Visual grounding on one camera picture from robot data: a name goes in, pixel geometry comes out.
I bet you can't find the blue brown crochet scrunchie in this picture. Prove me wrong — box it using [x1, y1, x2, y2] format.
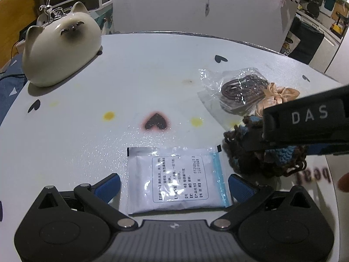
[223, 115, 309, 178]

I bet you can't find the person's right hand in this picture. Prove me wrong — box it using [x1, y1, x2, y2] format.
[337, 173, 349, 193]

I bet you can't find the clear bag of brown hair ties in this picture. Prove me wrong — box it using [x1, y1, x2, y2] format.
[197, 67, 269, 116]

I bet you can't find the cream cat-shaped ceramic ornament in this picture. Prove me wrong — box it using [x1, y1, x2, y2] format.
[22, 1, 103, 87]

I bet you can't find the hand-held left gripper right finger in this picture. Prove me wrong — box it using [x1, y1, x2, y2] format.
[210, 174, 317, 231]

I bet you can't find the white paper sachet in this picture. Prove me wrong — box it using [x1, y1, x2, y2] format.
[127, 144, 233, 216]

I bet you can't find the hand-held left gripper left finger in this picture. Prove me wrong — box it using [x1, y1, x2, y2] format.
[31, 173, 138, 231]

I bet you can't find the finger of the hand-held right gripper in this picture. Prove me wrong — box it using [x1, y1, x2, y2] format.
[242, 136, 274, 152]

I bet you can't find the cartoon print tote bag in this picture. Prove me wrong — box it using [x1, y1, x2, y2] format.
[280, 29, 302, 55]

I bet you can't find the beige satin scrunchie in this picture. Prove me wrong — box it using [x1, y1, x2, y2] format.
[255, 83, 301, 118]

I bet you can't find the black frying pan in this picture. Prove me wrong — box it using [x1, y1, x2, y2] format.
[306, 3, 320, 17]

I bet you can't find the silver metal ornament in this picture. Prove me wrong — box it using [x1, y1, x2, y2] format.
[39, 0, 65, 22]

